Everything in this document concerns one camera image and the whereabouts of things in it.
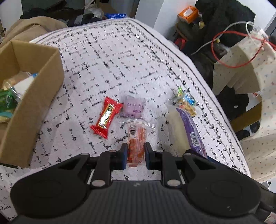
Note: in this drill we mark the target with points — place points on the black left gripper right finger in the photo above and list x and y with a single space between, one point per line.
165 163

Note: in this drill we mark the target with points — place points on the orange sausage snack packet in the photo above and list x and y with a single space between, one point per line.
137 133

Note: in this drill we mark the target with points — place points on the brown cardboard box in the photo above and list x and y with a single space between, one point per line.
18 137

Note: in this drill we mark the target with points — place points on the cream dotted cloth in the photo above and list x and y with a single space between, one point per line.
249 69

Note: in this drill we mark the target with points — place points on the black clothes pile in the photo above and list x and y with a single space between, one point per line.
71 17

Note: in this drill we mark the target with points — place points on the purple square snack packet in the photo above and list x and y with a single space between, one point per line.
132 107

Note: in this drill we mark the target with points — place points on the blue foil bag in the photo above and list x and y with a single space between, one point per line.
115 16

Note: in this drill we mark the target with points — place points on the black fluffy garment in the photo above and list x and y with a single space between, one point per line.
217 16

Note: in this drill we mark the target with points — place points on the orange tissue box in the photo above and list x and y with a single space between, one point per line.
189 14

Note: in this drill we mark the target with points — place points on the white patterned bed blanket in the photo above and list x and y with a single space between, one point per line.
119 58

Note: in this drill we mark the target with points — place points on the purple long snack bar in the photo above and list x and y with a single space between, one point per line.
183 132

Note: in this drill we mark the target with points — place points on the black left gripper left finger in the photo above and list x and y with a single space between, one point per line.
106 163

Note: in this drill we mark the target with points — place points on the clear cracker packet blue band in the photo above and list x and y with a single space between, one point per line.
19 84

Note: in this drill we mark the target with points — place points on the green snack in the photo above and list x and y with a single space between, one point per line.
7 100

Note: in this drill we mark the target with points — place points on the mixed nuts snack packet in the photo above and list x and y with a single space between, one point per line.
184 101

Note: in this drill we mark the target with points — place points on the red candy bar wrapper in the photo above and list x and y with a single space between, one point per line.
109 110

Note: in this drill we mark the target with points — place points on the beige cloth garment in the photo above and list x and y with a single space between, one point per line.
28 29

